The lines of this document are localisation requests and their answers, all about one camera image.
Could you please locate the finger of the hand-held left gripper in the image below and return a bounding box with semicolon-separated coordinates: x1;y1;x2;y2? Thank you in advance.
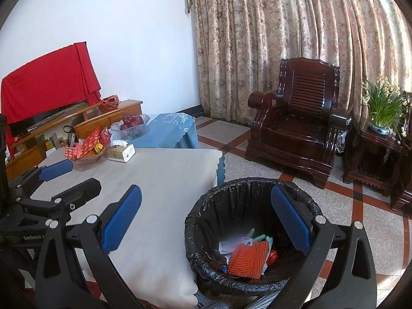
7;159;75;198
19;178;102;223

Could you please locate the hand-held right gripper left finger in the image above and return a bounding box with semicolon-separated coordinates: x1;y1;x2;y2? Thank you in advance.
35;185;143;309

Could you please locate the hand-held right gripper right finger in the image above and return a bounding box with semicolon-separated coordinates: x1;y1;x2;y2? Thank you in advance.
271;185;378;309

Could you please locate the orange foam net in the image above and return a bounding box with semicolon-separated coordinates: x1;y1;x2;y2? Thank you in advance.
227;241;270;280

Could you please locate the black-lined trash bin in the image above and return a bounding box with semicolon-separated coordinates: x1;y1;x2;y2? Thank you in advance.
184;178;323;298

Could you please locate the basket of red packets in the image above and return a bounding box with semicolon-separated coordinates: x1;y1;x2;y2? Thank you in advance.
64;127;111;165

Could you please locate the black television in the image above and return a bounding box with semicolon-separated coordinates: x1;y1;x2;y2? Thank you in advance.
8;101;87;136

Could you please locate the tissue box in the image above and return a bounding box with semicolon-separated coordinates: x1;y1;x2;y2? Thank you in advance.
107;143;136;162

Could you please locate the wooden television cabinet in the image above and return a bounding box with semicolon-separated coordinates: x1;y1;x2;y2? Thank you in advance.
5;100;144;181

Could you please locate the glass fruit bowl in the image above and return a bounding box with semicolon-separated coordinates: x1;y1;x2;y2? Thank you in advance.
110;114;151;140

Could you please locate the red cloth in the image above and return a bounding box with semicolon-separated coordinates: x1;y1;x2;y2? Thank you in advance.
0;42;102;149

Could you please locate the blue embroidered tablecloth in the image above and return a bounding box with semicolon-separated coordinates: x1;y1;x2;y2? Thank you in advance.
129;113;200;150

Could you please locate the dark wooden side table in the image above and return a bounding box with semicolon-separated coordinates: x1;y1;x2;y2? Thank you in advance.
343;116;411;197

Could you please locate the potted narcissus plant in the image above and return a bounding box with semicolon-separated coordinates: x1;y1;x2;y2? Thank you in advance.
362;77;409;136

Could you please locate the floral curtain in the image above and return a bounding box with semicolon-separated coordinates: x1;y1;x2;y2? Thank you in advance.
185;0;412;130

